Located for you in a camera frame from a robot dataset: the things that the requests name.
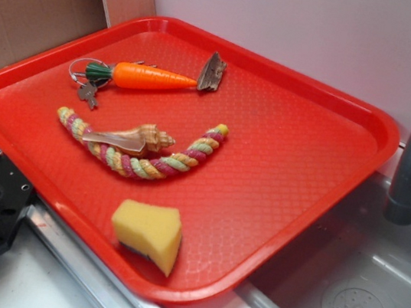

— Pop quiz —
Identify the orange plastic toy carrot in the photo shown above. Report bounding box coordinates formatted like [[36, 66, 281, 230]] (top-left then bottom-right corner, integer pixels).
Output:
[[85, 61, 197, 90]]

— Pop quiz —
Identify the red plastic tray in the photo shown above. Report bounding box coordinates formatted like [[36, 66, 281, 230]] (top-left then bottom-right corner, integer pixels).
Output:
[[0, 18, 400, 303]]

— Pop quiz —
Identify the brown spiral seashell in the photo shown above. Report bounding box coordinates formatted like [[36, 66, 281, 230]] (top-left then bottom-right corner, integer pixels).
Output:
[[83, 124, 176, 157]]

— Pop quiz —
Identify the yellow sponge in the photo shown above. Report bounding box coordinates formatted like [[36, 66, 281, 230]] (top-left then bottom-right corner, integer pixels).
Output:
[[111, 199, 183, 277]]

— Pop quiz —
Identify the small metal key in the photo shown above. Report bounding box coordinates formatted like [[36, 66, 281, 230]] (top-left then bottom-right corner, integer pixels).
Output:
[[77, 81, 99, 110]]

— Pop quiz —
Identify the grey plastic toy sink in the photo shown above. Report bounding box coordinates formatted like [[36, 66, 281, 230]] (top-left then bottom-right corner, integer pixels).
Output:
[[237, 159, 411, 308]]

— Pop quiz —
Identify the multicolour braided rope toy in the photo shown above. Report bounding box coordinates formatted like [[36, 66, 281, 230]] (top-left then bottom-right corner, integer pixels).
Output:
[[57, 106, 229, 180]]

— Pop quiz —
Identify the metal key ring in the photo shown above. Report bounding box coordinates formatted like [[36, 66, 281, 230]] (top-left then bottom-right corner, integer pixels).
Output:
[[66, 50, 158, 97]]

